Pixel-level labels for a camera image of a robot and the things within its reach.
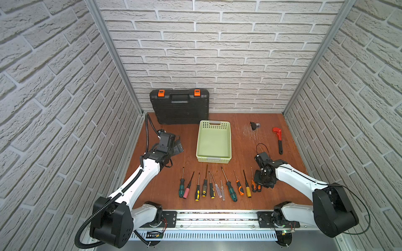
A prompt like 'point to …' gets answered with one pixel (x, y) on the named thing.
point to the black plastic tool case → (180, 105)
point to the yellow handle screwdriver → (247, 187)
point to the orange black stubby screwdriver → (259, 188)
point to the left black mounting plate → (169, 220)
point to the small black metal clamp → (254, 126)
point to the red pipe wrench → (278, 131)
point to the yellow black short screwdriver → (212, 191)
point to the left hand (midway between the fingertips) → (175, 143)
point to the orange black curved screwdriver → (241, 190)
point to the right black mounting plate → (264, 219)
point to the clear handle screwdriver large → (217, 188)
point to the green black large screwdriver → (229, 184)
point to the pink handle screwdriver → (187, 190)
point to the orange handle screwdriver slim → (254, 186)
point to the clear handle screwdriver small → (222, 191)
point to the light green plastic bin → (214, 144)
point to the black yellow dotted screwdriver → (204, 185)
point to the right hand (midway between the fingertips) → (260, 183)
